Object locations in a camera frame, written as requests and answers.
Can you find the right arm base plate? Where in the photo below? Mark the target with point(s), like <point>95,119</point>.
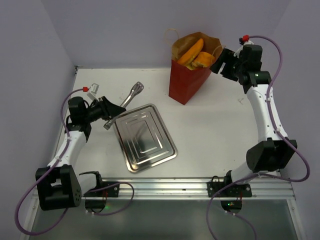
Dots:
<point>237,190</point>

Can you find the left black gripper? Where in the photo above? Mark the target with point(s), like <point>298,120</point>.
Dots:
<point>108,109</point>

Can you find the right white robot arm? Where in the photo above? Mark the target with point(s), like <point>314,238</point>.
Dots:
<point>274,149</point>

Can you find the metal tray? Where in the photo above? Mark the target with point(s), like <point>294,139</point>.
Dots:
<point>144,138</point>

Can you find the aluminium mounting rail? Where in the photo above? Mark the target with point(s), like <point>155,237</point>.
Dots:
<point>193,189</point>

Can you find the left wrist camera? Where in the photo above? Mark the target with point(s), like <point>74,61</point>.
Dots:
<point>91,91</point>

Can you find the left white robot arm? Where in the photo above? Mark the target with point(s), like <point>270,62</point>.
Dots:
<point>58,186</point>

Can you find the metal tongs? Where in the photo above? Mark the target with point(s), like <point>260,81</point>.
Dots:
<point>136,89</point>

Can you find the round flower bread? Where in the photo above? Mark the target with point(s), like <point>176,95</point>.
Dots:
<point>203,60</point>

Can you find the red paper bag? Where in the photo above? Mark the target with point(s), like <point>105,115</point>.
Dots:
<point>185,81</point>

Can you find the long bread loaf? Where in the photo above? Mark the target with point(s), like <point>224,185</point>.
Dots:
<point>191,54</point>

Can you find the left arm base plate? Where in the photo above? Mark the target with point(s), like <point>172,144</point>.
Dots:
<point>104,189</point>

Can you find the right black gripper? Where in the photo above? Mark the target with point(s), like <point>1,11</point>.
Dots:
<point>230,68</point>

